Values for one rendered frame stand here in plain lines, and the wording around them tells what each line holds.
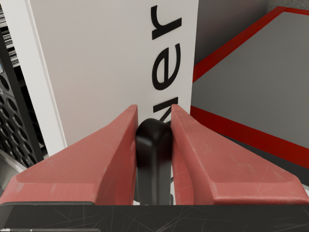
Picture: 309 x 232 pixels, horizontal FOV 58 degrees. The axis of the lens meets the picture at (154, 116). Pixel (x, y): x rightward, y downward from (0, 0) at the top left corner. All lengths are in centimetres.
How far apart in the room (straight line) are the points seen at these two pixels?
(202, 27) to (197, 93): 18
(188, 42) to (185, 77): 2
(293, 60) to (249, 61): 8
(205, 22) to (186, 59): 39
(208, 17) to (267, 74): 17
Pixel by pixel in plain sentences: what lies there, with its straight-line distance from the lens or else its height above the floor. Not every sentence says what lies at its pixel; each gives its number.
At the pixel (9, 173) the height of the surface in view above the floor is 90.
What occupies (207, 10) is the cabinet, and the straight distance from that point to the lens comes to 57.
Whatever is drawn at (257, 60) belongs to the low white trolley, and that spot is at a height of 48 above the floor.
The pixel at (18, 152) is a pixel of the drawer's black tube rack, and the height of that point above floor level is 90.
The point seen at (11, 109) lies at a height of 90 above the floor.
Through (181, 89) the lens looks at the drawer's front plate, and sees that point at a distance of 19.
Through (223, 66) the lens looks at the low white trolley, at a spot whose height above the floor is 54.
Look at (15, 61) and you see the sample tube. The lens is 22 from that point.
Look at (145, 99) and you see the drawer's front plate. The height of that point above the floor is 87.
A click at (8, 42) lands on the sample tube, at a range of 22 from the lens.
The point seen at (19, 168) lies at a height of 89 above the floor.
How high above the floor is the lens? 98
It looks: 41 degrees down
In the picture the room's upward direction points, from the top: 129 degrees counter-clockwise
